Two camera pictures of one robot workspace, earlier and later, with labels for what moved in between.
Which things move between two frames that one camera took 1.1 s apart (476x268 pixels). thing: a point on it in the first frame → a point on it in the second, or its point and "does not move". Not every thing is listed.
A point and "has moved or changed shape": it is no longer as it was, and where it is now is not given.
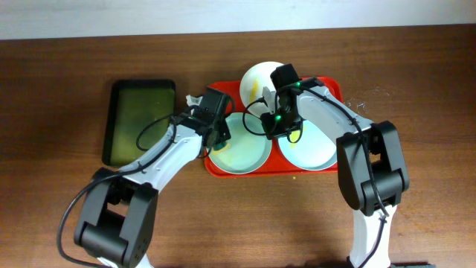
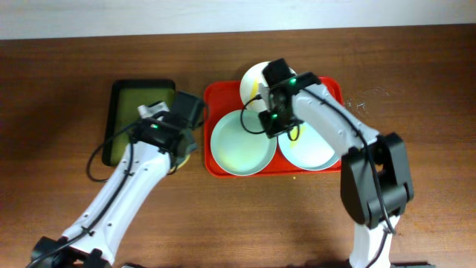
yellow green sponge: x=220 y=147 has moved or changed shape
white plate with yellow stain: x=253 y=81 does not move
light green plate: x=249 y=148 does not move
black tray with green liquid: x=138 y=114 does not move
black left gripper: x=217 y=138 → x=184 y=150
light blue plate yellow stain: x=309 y=149 does not move
